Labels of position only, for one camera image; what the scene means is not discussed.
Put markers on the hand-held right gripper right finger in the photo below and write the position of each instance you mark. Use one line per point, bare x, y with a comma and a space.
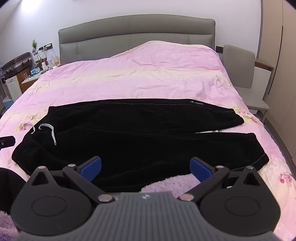
199, 170

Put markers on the grey upholstered bed headboard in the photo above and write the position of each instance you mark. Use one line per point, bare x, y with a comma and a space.
129, 32

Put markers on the grey chair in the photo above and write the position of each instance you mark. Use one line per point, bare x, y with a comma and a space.
242, 69

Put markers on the white nightstand with brown top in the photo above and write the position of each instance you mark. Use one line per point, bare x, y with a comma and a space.
262, 76

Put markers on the blue bin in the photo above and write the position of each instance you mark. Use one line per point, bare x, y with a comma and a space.
7, 103

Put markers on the black wall socket panel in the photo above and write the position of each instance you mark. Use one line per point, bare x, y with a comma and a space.
47, 46

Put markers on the dark cloth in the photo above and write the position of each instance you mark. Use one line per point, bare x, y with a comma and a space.
10, 187

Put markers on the blue box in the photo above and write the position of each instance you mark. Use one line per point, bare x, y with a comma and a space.
35, 71

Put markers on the small green potted plant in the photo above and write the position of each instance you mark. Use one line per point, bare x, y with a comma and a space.
34, 46

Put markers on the beige wardrobe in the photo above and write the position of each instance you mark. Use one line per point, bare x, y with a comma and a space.
281, 58

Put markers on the white cabinet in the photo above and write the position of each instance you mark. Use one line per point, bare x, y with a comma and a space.
14, 87

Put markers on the black pants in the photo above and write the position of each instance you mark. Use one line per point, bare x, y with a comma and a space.
129, 141

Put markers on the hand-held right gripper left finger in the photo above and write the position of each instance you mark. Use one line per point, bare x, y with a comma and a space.
92, 168

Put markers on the purple fluffy garment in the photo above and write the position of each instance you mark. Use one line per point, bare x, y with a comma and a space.
166, 183

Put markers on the pink floral blanket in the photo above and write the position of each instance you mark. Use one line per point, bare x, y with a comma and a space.
150, 74

